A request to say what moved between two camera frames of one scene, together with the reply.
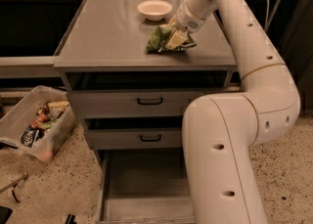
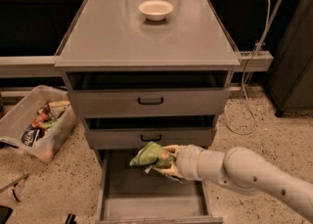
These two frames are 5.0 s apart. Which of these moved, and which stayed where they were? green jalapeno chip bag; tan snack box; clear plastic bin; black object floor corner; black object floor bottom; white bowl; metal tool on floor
Moved: green jalapeno chip bag
Stayed: tan snack box; black object floor corner; black object floor bottom; white bowl; metal tool on floor; clear plastic bin
